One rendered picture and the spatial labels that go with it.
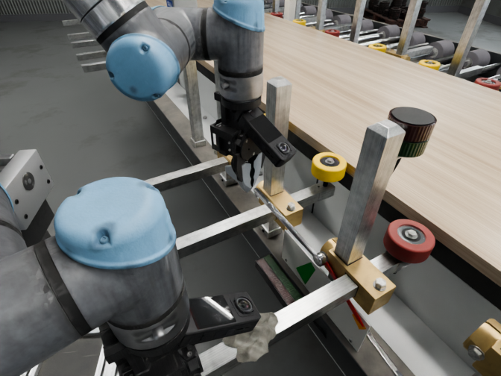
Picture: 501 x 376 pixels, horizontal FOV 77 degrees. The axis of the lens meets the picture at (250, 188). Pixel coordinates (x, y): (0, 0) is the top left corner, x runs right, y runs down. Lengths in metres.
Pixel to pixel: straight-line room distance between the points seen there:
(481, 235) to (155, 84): 0.60
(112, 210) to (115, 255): 0.03
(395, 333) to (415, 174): 0.36
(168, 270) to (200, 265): 1.42
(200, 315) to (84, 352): 0.98
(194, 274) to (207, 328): 1.27
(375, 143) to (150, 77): 0.29
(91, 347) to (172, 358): 0.95
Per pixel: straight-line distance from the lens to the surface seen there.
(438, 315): 0.85
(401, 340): 0.85
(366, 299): 0.59
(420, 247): 0.62
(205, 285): 1.60
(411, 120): 0.47
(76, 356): 1.34
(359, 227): 0.53
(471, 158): 0.93
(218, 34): 0.51
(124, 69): 0.40
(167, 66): 0.39
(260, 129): 0.56
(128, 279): 0.24
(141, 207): 0.23
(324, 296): 0.56
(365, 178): 0.48
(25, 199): 0.71
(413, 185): 0.76
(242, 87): 0.53
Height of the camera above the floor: 1.33
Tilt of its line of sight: 39 degrees down
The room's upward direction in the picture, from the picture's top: straight up
